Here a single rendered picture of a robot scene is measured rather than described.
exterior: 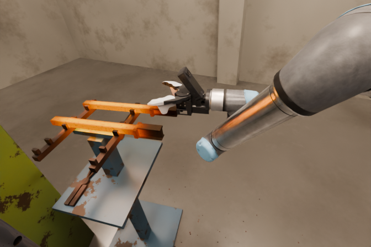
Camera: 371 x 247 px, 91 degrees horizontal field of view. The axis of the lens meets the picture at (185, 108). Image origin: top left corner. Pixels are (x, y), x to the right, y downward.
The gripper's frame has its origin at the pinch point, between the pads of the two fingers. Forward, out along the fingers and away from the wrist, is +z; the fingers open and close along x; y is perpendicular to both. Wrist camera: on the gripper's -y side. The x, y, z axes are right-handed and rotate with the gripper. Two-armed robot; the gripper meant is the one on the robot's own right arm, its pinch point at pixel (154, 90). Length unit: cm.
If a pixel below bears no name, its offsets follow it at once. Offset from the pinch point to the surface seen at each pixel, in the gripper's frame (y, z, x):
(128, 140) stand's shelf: 34.8, 23.1, 6.0
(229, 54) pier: 57, -22, 204
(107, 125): 7.6, 14.1, -12.4
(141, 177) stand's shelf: 34.8, 6.9, -13.4
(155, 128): 6.5, -4.1, -12.3
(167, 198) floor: 104, 14, 14
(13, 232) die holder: 25, 32, -43
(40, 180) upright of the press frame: 38, 55, -21
